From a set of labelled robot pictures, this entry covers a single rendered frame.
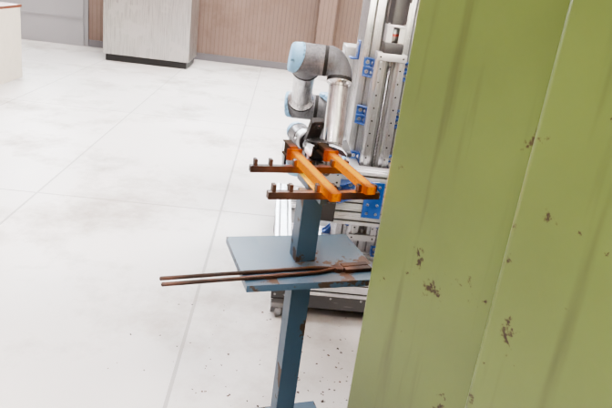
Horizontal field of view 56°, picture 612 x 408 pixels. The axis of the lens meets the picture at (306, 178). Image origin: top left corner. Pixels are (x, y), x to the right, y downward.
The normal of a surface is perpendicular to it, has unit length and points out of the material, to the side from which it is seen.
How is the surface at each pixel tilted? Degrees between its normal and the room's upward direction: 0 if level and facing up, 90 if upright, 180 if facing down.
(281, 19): 90
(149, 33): 90
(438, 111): 90
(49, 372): 0
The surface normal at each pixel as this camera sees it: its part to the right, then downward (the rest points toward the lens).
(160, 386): 0.12, -0.94
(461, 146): -0.88, 0.05
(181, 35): 0.04, 0.33
